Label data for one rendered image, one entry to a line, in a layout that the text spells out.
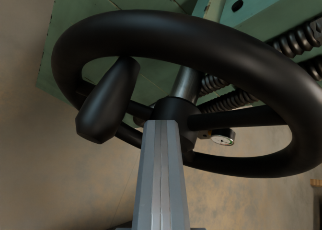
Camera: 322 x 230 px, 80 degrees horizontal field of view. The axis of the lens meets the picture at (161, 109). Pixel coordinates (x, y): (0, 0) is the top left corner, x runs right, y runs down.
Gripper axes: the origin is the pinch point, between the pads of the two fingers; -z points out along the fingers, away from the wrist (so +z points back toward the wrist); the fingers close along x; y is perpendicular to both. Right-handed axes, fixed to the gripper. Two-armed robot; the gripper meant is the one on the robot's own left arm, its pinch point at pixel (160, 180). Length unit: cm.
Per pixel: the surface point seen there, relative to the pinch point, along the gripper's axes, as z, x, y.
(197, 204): -53, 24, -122
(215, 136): -29.5, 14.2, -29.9
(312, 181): -119, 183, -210
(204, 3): -20.0, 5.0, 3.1
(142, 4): -29.9, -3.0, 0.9
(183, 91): -14.5, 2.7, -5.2
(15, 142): -47, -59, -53
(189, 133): -9.3, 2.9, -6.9
